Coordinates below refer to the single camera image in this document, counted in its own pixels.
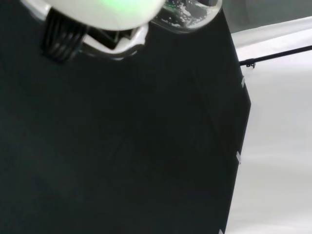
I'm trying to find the black bench cloth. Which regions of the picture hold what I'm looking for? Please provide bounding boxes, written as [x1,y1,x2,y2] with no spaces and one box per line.
[0,0,252,234]

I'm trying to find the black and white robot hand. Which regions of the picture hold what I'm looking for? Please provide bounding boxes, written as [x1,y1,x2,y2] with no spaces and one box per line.
[20,0,166,63]

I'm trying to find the black tripod leg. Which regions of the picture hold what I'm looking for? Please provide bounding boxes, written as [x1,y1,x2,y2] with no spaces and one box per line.
[239,45,312,68]

